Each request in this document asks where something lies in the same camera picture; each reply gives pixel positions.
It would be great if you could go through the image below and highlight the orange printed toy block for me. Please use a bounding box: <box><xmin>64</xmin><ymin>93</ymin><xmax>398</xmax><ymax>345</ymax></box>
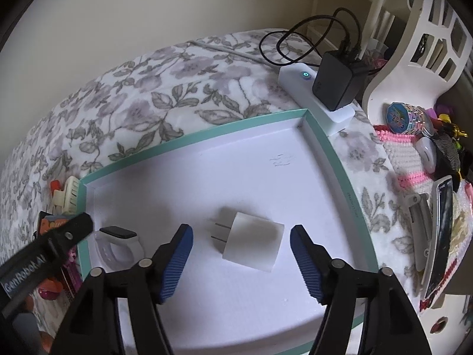
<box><xmin>40</xmin><ymin>212</ymin><xmax>76</xmax><ymax>235</ymax></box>

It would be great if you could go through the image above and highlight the pink and white knitted mat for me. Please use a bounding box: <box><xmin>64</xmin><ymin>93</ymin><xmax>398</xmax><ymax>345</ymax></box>
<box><xmin>373</xmin><ymin>124</ymin><xmax>437</xmax><ymax>193</ymax></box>

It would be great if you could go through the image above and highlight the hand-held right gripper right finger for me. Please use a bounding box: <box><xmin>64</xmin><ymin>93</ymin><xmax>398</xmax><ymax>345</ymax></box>
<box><xmin>289</xmin><ymin>224</ymin><xmax>433</xmax><ymax>355</ymax></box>

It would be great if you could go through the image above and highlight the colourful round stacked tin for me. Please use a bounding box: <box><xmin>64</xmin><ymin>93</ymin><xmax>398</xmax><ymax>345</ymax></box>
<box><xmin>386</xmin><ymin>102</ymin><xmax>435</xmax><ymax>135</ymax></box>

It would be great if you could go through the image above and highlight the grey floral blanket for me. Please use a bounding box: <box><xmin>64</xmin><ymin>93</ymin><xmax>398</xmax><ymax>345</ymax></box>
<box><xmin>0</xmin><ymin>31</ymin><xmax>420</xmax><ymax>355</ymax></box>

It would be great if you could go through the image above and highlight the teal-edged white box lid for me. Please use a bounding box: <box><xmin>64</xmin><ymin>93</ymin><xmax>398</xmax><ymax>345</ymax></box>
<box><xmin>79</xmin><ymin>108</ymin><xmax>380</xmax><ymax>355</ymax></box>

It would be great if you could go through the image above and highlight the white power cord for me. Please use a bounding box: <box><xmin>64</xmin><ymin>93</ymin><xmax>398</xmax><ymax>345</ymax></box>
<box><xmin>185</xmin><ymin>41</ymin><xmax>281</xmax><ymax>65</ymax></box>

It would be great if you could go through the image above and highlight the black white striped bow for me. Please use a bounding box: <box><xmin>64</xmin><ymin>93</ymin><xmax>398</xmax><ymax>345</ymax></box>
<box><xmin>432</xmin><ymin>131</ymin><xmax>462</xmax><ymax>178</ymax></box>

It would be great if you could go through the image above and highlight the white charger plug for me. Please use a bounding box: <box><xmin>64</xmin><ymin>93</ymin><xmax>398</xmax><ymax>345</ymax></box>
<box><xmin>207</xmin><ymin>212</ymin><xmax>285</xmax><ymax>273</ymax></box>

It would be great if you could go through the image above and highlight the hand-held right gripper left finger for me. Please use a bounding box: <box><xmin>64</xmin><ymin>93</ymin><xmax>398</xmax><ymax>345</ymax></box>
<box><xmin>52</xmin><ymin>224</ymin><xmax>195</xmax><ymax>355</ymax></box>

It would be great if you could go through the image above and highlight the white wooden rail furniture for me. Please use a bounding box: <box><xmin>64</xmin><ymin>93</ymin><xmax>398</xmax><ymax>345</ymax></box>
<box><xmin>310</xmin><ymin>0</ymin><xmax>418</xmax><ymax>56</ymax></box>

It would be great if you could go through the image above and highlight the black long hair barrette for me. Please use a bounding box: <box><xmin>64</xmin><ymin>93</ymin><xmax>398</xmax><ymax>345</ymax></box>
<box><xmin>423</xmin><ymin>175</ymin><xmax>454</xmax><ymax>300</ymax></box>

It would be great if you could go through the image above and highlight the white cutout furniture panel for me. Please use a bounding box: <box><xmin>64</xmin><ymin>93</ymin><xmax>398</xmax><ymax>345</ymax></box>
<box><xmin>362</xmin><ymin>0</ymin><xmax>473</xmax><ymax>126</ymax></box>

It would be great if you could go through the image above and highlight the red beaded trim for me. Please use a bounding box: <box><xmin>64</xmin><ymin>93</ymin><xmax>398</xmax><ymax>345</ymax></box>
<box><xmin>419</xmin><ymin>257</ymin><xmax>461</xmax><ymax>309</ymax></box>

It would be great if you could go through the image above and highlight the black charging cable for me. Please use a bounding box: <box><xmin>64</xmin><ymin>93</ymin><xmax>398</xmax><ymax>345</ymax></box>
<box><xmin>259</xmin><ymin>7</ymin><xmax>381</xmax><ymax>72</ymax></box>

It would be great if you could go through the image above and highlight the silver metal hair clip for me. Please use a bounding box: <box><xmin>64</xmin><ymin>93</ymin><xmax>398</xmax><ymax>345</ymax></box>
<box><xmin>406</xmin><ymin>192</ymin><xmax>435</xmax><ymax>272</ymax></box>

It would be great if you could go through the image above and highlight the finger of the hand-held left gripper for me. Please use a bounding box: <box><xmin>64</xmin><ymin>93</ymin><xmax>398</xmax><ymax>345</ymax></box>
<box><xmin>0</xmin><ymin>305</ymin><xmax>41</xmax><ymax>355</ymax></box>
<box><xmin>0</xmin><ymin>212</ymin><xmax>94</xmax><ymax>306</ymax></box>

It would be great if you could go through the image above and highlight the white oval gadget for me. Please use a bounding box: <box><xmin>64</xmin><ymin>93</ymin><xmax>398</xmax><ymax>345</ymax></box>
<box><xmin>416</xmin><ymin>137</ymin><xmax>438</xmax><ymax>174</ymax></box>

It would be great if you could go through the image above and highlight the cream lace cloth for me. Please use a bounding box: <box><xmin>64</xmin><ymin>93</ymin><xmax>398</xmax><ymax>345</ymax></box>
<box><xmin>449</xmin><ymin>183</ymin><xmax>473</xmax><ymax>263</ymax></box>

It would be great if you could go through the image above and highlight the black power adapter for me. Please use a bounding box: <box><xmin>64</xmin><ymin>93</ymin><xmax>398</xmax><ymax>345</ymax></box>
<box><xmin>312</xmin><ymin>50</ymin><xmax>371</xmax><ymax>112</ymax></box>

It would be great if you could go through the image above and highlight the white smart band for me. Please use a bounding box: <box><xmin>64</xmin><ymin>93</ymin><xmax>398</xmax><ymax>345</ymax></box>
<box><xmin>92</xmin><ymin>225</ymin><xmax>145</xmax><ymax>278</ymax></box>

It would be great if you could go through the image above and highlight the white power strip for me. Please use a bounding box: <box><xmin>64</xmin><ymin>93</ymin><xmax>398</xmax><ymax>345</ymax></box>
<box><xmin>278</xmin><ymin>63</ymin><xmax>365</xmax><ymax>136</ymax></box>

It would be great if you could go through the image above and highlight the cream hair claw clip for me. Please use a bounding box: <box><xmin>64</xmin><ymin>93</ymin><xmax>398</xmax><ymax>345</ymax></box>
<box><xmin>52</xmin><ymin>177</ymin><xmax>81</xmax><ymax>215</ymax></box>

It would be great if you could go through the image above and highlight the pink printed card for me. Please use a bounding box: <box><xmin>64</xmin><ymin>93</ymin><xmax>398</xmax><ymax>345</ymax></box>
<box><xmin>59</xmin><ymin>249</ymin><xmax>84</xmax><ymax>306</ymax></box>

